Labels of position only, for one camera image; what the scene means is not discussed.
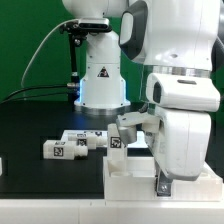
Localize grey camera cable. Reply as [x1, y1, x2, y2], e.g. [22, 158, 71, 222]
[20, 18, 80, 90]

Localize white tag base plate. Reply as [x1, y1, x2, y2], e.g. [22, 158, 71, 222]
[61, 130, 147, 149]

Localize white square table top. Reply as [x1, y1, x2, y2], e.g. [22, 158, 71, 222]
[103, 157, 224, 202]

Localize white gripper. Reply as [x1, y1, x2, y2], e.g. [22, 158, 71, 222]
[116, 106, 211, 197]

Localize black cables on table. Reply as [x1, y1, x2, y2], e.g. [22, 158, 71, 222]
[0, 84, 73, 104]

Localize white left fence piece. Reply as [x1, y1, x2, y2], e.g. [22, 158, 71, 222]
[0, 157, 3, 176]

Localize white front fence bar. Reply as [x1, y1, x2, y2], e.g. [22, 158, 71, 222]
[0, 199, 224, 224]

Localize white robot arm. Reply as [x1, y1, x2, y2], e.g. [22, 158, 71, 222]
[62, 0, 223, 201]

